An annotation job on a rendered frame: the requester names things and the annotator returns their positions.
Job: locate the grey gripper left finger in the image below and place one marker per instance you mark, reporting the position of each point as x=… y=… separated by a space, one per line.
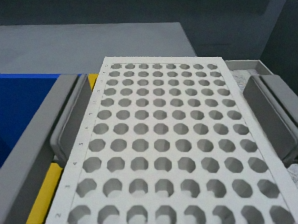
x=48 y=138

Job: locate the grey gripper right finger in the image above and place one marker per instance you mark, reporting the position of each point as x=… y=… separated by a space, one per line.
x=275 y=106

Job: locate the blue bin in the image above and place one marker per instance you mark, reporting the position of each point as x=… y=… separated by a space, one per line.
x=20 y=97

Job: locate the white well plate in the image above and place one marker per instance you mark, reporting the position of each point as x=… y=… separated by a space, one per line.
x=172 y=140

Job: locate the yellow bin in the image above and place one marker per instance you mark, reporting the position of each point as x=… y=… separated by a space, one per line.
x=46 y=195

